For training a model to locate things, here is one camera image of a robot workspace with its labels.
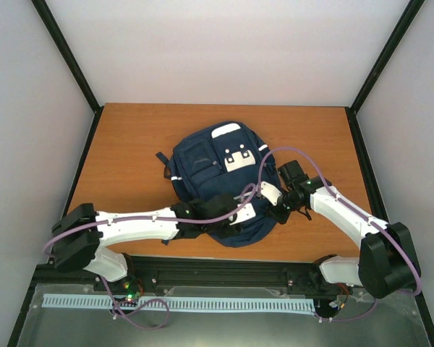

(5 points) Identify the navy blue student backpack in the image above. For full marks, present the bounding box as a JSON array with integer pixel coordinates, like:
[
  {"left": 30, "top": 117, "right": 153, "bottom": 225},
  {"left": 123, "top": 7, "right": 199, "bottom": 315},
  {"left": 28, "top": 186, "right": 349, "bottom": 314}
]
[{"left": 156, "top": 121, "right": 281, "bottom": 247}]

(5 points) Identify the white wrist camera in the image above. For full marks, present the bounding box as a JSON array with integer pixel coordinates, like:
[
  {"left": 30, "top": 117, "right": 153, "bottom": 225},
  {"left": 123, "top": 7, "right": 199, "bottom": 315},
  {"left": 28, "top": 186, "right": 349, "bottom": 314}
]
[
  {"left": 229, "top": 202, "right": 256, "bottom": 226},
  {"left": 258, "top": 181, "right": 282, "bottom": 206}
]

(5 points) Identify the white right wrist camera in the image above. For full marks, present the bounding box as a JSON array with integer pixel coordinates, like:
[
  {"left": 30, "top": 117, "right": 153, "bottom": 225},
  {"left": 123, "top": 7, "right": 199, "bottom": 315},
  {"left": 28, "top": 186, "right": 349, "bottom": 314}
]
[{"left": 258, "top": 181, "right": 282, "bottom": 206}]

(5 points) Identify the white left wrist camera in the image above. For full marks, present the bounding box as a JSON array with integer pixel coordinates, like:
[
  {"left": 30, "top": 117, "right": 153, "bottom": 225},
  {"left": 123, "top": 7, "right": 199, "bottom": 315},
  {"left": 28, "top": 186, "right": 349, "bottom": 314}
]
[{"left": 229, "top": 202, "right": 256, "bottom": 226}]

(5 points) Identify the light blue slotted cable duct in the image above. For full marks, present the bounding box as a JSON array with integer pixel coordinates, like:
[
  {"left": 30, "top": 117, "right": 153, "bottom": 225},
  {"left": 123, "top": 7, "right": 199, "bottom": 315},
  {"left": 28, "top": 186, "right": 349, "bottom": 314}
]
[{"left": 41, "top": 294, "right": 315, "bottom": 315}]

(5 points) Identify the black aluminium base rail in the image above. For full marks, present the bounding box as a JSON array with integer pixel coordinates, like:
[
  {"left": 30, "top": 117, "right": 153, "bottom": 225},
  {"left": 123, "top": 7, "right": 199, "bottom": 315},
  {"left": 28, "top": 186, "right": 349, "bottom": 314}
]
[{"left": 31, "top": 255, "right": 416, "bottom": 299}]

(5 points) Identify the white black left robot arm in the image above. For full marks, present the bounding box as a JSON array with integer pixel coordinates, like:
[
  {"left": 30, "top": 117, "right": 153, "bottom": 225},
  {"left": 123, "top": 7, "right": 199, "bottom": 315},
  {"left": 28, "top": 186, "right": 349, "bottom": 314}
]
[{"left": 45, "top": 194, "right": 255, "bottom": 291}]

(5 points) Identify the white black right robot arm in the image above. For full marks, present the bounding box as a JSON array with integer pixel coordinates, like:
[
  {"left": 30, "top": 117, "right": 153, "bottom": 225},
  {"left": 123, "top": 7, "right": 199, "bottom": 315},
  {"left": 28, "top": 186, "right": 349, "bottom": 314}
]
[{"left": 258, "top": 160, "right": 421, "bottom": 299}]

